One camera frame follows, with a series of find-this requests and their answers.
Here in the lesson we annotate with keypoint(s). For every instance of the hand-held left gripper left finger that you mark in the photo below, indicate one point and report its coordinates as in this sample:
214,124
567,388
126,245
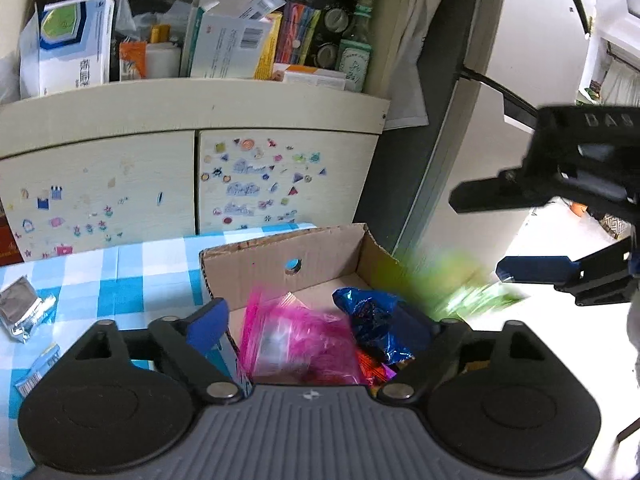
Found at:
210,319

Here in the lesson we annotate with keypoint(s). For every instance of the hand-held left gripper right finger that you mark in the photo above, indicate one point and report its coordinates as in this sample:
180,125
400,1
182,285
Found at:
414,327

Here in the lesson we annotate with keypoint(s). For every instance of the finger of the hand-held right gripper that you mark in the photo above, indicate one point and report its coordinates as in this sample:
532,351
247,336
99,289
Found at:
490,195
535,269

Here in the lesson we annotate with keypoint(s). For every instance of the blue snack packet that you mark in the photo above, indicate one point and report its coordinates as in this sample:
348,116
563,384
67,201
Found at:
370,315

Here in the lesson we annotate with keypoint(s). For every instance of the purple snack packet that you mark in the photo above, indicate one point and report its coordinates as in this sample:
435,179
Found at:
390,371

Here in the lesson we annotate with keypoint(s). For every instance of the red snack packet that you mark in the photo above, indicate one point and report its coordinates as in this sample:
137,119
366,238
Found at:
372,367

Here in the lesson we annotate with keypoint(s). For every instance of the green snack packet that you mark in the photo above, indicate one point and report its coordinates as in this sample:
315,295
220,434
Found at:
465,290

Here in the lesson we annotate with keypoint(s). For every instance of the pink zip bag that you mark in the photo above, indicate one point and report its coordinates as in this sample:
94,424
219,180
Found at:
300,335

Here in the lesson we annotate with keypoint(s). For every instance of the brown cardboard box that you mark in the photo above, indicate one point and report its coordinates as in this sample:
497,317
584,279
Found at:
325,255

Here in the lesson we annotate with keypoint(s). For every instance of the patterned cloth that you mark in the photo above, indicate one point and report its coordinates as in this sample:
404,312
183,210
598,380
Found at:
616,226

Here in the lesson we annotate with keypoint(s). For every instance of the blue checkered tablecloth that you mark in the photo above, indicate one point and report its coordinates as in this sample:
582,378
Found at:
100,280

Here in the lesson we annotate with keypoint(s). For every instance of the white refrigerator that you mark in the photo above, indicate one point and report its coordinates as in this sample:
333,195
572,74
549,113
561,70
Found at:
520,35

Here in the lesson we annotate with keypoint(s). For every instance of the cabinet door with many stickers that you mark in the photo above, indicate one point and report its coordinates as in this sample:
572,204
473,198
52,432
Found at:
340,185

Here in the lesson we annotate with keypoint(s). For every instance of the white hanging towel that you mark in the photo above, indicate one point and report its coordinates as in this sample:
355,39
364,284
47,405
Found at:
415,60

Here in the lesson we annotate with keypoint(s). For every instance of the cabinet door with few stickers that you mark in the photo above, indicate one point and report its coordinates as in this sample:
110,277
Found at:
125,185

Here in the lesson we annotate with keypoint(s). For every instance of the small blue and white packet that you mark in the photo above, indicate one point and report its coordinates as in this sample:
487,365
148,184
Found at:
37,375

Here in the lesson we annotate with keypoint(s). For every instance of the silver foil packet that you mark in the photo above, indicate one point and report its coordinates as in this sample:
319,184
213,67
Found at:
20,310

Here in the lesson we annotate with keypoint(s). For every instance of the green label bottle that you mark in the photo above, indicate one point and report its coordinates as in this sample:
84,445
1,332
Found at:
355,60

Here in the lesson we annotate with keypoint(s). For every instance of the dark round-lid jar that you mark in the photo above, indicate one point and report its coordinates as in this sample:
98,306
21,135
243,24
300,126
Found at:
337,19
328,55

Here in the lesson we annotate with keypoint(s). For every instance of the flat orange and white box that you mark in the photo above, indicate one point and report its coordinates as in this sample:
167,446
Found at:
310,78

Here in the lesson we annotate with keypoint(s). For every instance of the dark red box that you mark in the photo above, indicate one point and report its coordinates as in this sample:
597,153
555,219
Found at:
10,240

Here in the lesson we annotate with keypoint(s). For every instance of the cream wooden cabinet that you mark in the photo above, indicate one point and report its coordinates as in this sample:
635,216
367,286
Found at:
100,115

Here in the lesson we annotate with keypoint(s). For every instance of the pack of coloured markers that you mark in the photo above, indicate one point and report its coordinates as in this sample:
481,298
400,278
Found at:
295,30

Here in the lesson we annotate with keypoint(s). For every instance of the yellow box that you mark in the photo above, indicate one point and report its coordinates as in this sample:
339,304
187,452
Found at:
268,55

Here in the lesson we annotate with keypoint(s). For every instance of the white tub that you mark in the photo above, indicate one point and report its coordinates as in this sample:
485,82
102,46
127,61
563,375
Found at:
162,60

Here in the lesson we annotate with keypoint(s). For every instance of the orange packet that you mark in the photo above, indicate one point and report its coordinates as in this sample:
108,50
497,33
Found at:
132,60

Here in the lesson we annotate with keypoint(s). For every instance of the white box with barcode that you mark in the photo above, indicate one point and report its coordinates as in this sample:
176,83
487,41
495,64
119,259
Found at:
220,45

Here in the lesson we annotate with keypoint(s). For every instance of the small yellow carton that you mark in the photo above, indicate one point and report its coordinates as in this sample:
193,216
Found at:
160,34

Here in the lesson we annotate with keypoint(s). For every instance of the white and blue box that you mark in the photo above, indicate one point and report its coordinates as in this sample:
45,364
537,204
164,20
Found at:
65,60

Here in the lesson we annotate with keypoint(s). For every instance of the clear plastic bag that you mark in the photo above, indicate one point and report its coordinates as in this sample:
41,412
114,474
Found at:
135,5

